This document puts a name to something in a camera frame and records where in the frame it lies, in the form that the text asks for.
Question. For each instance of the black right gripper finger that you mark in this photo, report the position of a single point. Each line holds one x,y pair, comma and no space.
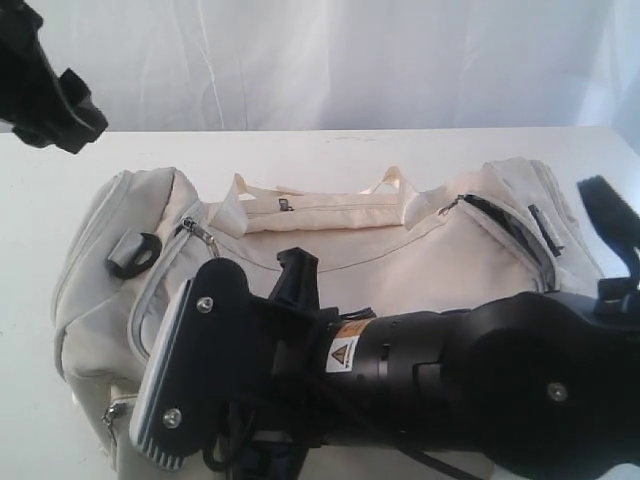
297,285

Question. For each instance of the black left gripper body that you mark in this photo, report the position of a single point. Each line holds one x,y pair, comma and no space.
31,97

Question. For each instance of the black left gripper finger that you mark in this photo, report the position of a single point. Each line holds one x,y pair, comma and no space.
76,120

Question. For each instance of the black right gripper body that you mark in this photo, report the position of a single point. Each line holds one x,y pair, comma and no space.
273,406

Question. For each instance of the main zipper pull with ring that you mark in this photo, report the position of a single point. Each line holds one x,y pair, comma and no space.
451,205

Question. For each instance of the cream fabric duffel bag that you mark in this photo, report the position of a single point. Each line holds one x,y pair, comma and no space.
385,248

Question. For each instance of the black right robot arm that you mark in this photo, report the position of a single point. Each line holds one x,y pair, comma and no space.
545,385

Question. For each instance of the back pocket zipper pull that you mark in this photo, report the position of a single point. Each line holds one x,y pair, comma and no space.
284,205

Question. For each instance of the white backdrop curtain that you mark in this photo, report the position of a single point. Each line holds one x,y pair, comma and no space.
294,65

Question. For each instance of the side pocket zipper pull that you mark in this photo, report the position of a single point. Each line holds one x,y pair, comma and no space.
114,411

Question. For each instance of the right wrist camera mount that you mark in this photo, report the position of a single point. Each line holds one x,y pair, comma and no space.
177,411

